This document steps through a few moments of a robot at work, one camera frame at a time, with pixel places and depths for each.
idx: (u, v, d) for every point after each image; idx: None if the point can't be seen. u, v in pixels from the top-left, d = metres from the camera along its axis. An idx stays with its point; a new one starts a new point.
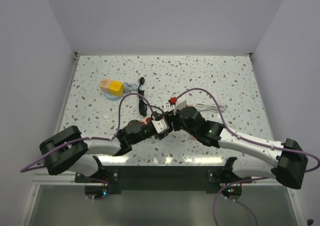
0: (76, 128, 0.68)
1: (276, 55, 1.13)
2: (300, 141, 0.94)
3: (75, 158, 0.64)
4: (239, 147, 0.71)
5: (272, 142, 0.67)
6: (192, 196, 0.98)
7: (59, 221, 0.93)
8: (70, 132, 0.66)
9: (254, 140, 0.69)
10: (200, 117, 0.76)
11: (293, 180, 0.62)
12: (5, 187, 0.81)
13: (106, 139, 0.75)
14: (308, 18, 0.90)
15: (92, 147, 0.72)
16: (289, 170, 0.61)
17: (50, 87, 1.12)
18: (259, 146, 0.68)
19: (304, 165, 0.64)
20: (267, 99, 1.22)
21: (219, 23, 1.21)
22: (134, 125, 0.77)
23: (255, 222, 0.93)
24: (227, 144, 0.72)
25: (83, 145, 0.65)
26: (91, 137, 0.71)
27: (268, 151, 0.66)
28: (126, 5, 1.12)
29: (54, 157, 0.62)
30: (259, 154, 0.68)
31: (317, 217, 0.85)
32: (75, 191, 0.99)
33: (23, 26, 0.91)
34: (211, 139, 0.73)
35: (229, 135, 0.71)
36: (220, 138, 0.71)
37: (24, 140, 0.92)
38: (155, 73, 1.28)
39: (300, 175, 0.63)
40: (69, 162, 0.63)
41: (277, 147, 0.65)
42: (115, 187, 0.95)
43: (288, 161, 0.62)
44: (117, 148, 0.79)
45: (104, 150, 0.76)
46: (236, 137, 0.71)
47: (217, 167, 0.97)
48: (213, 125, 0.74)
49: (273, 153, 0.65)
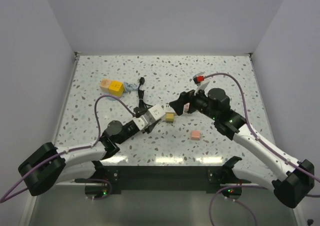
0: (51, 144, 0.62)
1: (277, 55, 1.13)
2: (301, 141, 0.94)
3: (54, 176, 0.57)
4: (251, 148, 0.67)
5: (289, 156, 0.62)
6: (192, 196, 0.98)
7: (58, 221, 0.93)
8: (44, 150, 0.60)
9: (272, 147, 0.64)
10: (227, 104, 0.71)
11: (292, 197, 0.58)
12: (5, 187, 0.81)
13: (87, 146, 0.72)
14: (308, 17, 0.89)
15: (71, 160, 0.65)
16: (294, 188, 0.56)
17: (50, 87, 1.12)
18: (273, 154, 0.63)
19: (307, 189, 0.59)
20: (267, 99, 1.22)
21: (219, 23, 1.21)
22: (112, 127, 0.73)
23: (255, 222, 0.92)
24: (241, 140, 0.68)
25: (60, 161, 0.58)
26: (69, 150, 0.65)
27: (280, 163, 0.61)
28: (126, 4, 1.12)
29: (31, 179, 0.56)
30: (269, 161, 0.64)
31: (317, 217, 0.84)
32: (75, 191, 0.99)
33: (23, 26, 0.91)
34: (227, 128, 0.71)
35: (247, 132, 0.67)
36: (238, 132, 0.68)
37: (25, 139, 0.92)
38: (155, 73, 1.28)
39: (299, 196, 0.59)
40: (47, 181, 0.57)
41: (292, 163, 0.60)
42: (115, 187, 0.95)
43: (298, 180, 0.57)
44: (103, 152, 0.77)
45: (88, 157, 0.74)
46: (254, 138, 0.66)
47: (217, 167, 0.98)
48: (236, 116, 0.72)
49: (285, 167, 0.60)
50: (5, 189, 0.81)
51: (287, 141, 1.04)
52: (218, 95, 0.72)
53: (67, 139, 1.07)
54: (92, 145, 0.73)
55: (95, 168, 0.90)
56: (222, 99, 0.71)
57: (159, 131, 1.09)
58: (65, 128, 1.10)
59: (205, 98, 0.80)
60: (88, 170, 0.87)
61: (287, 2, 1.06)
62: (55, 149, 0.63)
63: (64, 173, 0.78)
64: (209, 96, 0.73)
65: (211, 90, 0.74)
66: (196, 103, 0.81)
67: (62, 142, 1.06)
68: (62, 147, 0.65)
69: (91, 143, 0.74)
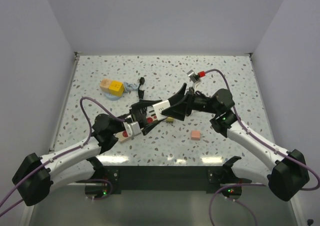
0: (34, 155, 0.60)
1: (277, 55, 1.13)
2: (301, 141, 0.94)
3: (43, 187, 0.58)
4: (244, 142, 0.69)
5: (278, 146, 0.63)
6: (192, 196, 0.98)
7: (58, 221, 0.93)
8: (28, 162, 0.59)
9: (262, 140, 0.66)
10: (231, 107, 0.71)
11: (284, 187, 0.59)
12: (5, 187, 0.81)
13: (77, 147, 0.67)
14: (308, 17, 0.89)
15: (60, 167, 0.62)
16: (283, 176, 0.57)
17: (50, 87, 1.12)
18: (263, 146, 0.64)
19: (302, 181, 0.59)
20: (267, 98, 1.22)
21: (218, 23, 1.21)
22: (98, 122, 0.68)
23: (255, 222, 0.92)
24: (234, 136, 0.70)
25: (45, 172, 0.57)
26: (54, 158, 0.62)
27: (270, 153, 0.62)
28: (126, 4, 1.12)
29: (22, 192, 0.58)
30: (260, 154, 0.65)
31: (317, 217, 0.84)
32: (76, 191, 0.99)
33: (23, 26, 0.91)
34: (220, 125, 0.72)
35: (239, 127, 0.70)
36: (231, 128, 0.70)
37: (24, 139, 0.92)
38: (155, 73, 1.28)
39: (293, 187, 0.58)
40: (38, 191, 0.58)
41: (281, 152, 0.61)
42: (115, 187, 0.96)
43: (287, 169, 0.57)
44: (99, 148, 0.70)
45: (80, 159, 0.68)
46: (245, 132, 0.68)
47: (217, 167, 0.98)
48: (230, 114, 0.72)
49: (274, 157, 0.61)
50: (5, 188, 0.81)
51: (287, 141, 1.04)
52: (224, 96, 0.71)
53: (67, 138, 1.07)
54: (82, 144, 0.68)
55: (94, 168, 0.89)
56: (228, 102, 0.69)
57: (159, 131, 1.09)
58: (65, 128, 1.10)
59: (202, 96, 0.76)
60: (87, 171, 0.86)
61: (288, 2, 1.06)
62: (40, 159, 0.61)
63: (60, 178, 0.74)
64: (216, 97, 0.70)
65: (219, 90, 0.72)
66: (195, 103, 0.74)
67: (62, 142, 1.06)
68: (48, 156, 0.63)
69: (81, 142, 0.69)
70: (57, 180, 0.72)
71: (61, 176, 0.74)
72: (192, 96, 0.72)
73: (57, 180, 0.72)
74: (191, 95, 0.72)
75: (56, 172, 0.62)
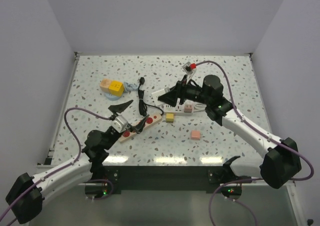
0: (26, 175, 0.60)
1: (277, 55, 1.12)
2: (300, 142, 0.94)
3: (35, 206, 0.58)
4: (237, 129, 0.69)
5: (272, 134, 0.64)
6: (192, 195, 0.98)
7: (58, 221, 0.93)
8: (20, 182, 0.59)
9: (255, 127, 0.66)
10: (220, 92, 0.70)
11: (276, 176, 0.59)
12: (5, 186, 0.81)
13: (68, 164, 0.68)
14: (308, 17, 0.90)
15: (51, 186, 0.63)
16: (275, 163, 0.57)
17: (50, 86, 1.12)
18: (256, 133, 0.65)
19: (293, 168, 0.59)
20: (267, 98, 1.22)
21: (218, 23, 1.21)
22: (90, 138, 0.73)
23: (255, 222, 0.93)
24: (228, 123, 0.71)
25: (36, 192, 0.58)
26: (45, 177, 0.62)
27: (263, 140, 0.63)
28: (126, 4, 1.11)
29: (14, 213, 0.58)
30: (253, 141, 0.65)
31: (317, 217, 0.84)
32: (74, 191, 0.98)
33: (23, 26, 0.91)
34: (215, 114, 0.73)
35: (233, 115, 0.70)
36: (225, 115, 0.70)
37: (24, 139, 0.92)
38: (155, 73, 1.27)
39: (284, 175, 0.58)
40: (30, 211, 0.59)
41: (274, 139, 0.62)
42: (115, 187, 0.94)
43: (279, 155, 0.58)
44: (90, 163, 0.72)
45: (71, 175, 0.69)
46: (240, 120, 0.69)
47: (216, 167, 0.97)
48: (225, 104, 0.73)
49: (267, 144, 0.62)
50: (5, 189, 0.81)
51: None
52: (212, 80, 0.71)
53: (67, 139, 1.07)
54: (73, 161, 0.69)
55: (91, 171, 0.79)
56: (217, 86, 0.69)
57: (159, 131, 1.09)
58: (65, 128, 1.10)
59: (195, 87, 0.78)
60: (84, 175, 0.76)
61: (287, 2, 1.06)
62: (32, 178, 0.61)
63: (52, 192, 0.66)
64: (204, 83, 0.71)
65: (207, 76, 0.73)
66: (188, 92, 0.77)
67: (62, 142, 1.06)
68: (39, 175, 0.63)
69: (72, 159, 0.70)
70: (48, 196, 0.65)
71: (53, 190, 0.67)
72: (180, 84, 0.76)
73: (49, 195, 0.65)
74: (180, 85, 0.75)
75: (48, 190, 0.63)
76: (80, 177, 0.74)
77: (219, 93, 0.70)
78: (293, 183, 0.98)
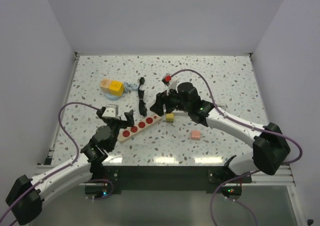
0: (25, 177, 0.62)
1: (276, 55, 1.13)
2: (300, 142, 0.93)
3: (34, 208, 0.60)
4: (222, 126, 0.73)
5: (255, 123, 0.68)
6: (193, 195, 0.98)
7: (58, 221, 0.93)
8: (19, 184, 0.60)
9: (236, 119, 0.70)
10: (196, 95, 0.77)
11: (268, 163, 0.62)
12: (6, 186, 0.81)
13: (67, 165, 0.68)
14: (308, 17, 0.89)
15: (49, 187, 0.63)
16: (264, 150, 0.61)
17: (50, 86, 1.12)
18: (241, 126, 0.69)
19: (282, 151, 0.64)
20: (267, 98, 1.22)
21: (218, 23, 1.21)
22: (99, 132, 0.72)
23: (255, 222, 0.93)
24: (213, 122, 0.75)
25: (35, 194, 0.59)
26: (44, 178, 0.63)
27: (248, 131, 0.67)
28: (126, 4, 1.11)
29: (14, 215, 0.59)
30: (239, 133, 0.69)
31: (317, 217, 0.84)
32: (75, 191, 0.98)
33: (23, 26, 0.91)
34: (199, 117, 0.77)
35: (216, 114, 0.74)
36: (208, 116, 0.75)
37: (24, 139, 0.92)
38: (155, 73, 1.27)
39: (276, 159, 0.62)
40: (29, 213, 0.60)
41: (257, 127, 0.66)
42: (115, 187, 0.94)
43: (265, 141, 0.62)
44: (89, 164, 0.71)
45: (71, 176, 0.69)
46: (223, 116, 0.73)
47: (216, 167, 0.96)
48: (206, 105, 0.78)
49: (252, 133, 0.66)
50: (6, 189, 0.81)
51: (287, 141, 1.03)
52: (185, 86, 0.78)
53: (67, 139, 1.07)
54: (71, 162, 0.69)
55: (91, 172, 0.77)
56: (190, 89, 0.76)
57: (159, 131, 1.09)
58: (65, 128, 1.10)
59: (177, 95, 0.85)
60: (84, 176, 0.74)
61: (287, 2, 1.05)
62: (30, 180, 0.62)
63: (52, 192, 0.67)
64: (178, 90, 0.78)
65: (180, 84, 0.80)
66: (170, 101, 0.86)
67: (62, 142, 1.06)
68: (38, 177, 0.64)
69: (71, 160, 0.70)
70: (48, 196, 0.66)
71: (53, 191, 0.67)
72: (160, 95, 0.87)
73: (48, 196, 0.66)
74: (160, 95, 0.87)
75: (47, 192, 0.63)
76: (80, 177, 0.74)
77: (195, 95, 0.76)
78: (293, 183, 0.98)
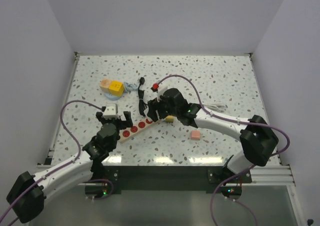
0: (28, 174, 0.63)
1: (276, 55, 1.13)
2: (300, 142, 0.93)
3: (38, 204, 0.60)
4: (210, 125, 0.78)
5: (240, 118, 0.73)
6: (192, 195, 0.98)
7: (58, 221, 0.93)
8: (22, 181, 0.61)
9: (223, 117, 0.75)
10: (181, 99, 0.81)
11: (258, 154, 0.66)
12: (6, 186, 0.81)
13: (70, 162, 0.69)
14: (308, 17, 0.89)
15: (52, 184, 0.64)
16: (252, 143, 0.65)
17: (50, 86, 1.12)
18: (227, 122, 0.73)
19: (269, 141, 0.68)
20: (267, 98, 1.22)
21: (218, 23, 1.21)
22: (104, 129, 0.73)
23: (255, 222, 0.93)
24: (201, 122, 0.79)
25: (38, 190, 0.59)
26: (46, 175, 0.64)
27: (234, 126, 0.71)
28: (126, 4, 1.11)
29: (16, 211, 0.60)
30: (226, 129, 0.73)
31: (317, 217, 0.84)
32: (75, 191, 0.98)
33: (23, 26, 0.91)
34: (188, 118, 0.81)
35: (203, 113, 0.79)
36: (196, 116, 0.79)
37: (25, 139, 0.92)
38: (155, 73, 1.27)
39: (264, 150, 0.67)
40: (32, 209, 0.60)
41: (243, 121, 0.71)
42: (115, 187, 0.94)
43: (252, 133, 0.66)
44: (91, 161, 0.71)
45: (73, 173, 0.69)
46: (209, 115, 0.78)
47: (217, 167, 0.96)
48: (194, 107, 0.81)
49: (239, 127, 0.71)
50: (6, 189, 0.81)
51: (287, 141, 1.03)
52: (170, 92, 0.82)
53: (67, 139, 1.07)
54: (74, 159, 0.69)
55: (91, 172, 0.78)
56: (174, 95, 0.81)
57: (159, 131, 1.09)
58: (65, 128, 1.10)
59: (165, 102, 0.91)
60: (84, 175, 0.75)
61: (287, 2, 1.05)
62: (33, 177, 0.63)
63: (54, 190, 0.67)
64: (164, 96, 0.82)
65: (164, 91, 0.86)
66: (161, 106, 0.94)
67: (62, 142, 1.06)
68: (40, 173, 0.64)
69: (73, 157, 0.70)
70: (50, 194, 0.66)
71: (54, 189, 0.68)
72: (151, 102, 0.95)
73: (50, 194, 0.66)
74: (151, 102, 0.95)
75: (49, 188, 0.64)
76: (81, 176, 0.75)
77: (180, 99, 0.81)
78: (293, 184, 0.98)
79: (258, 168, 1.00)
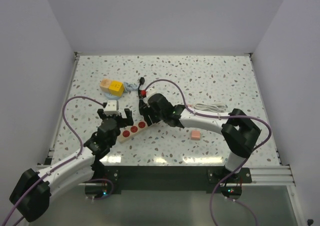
0: (31, 171, 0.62)
1: (276, 55, 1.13)
2: (300, 142, 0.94)
3: (43, 200, 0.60)
4: (195, 123, 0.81)
5: (221, 113, 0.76)
6: (193, 194, 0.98)
7: (58, 221, 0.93)
8: (26, 178, 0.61)
9: (205, 113, 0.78)
10: (164, 102, 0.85)
11: (241, 146, 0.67)
12: (6, 186, 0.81)
13: (73, 158, 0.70)
14: (308, 17, 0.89)
15: (56, 180, 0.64)
16: (233, 135, 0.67)
17: (50, 86, 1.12)
18: (209, 118, 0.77)
19: (252, 132, 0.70)
20: (267, 98, 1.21)
21: (218, 23, 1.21)
22: (106, 123, 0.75)
23: (255, 222, 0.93)
24: (186, 121, 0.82)
25: (45, 186, 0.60)
26: (51, 171, 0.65)
27: (216, 121, 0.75)
28: (126, 4, 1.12)
29: (21, 210, 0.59)
30: (209, 125, 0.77)
31: (317, 217, 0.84)
32: (75, 191, 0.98)
33: (23, 26, 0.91)
34: (174, 119, 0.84)
35: (187, 113, 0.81)
36: (181, 117, 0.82)
37: (25, 139, 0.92)
38: (155, 73, 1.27)
39: (247, 141, 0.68)
40: (38, 206, 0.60)
41: (223, 115, 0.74)
42: (115, 187, 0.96)
43: (232, 126, 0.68)
44: (93, 157, 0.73)
45: (77, 168, 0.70)
46: (193, 114, 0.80)
47: (217, 167, 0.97)
48: (179, 109, 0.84)
49: (220, 121, 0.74)
50: (6, 189, 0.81)
51: (287, 141, 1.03)
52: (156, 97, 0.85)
53: (67, 139, 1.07)
54: (77, 155, 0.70)
55: (93, 170, 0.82)
56: (158, 99, 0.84)
57: (159, 131, 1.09)
58: (65, 128, 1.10)
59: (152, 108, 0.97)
60: (85, 173, 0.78)
61: (287, 2, 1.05)
62: (37, 173, 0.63)
63: (59, 188, 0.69)
64: (149, 102, 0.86)
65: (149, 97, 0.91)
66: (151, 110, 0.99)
67: (62, 142, 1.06)
68: (45, 170, 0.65)
69: (76, 153, 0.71)
70: (55, 192, 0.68)
71: (59, 186, 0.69)
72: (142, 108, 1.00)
73: (55, 191, 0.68)
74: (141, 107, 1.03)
75: (55, 184, 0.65)
76: (83, 174, 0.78)
77: (165, 102, 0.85)
78: (293, 183, 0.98)
79: (258, 168, 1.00)
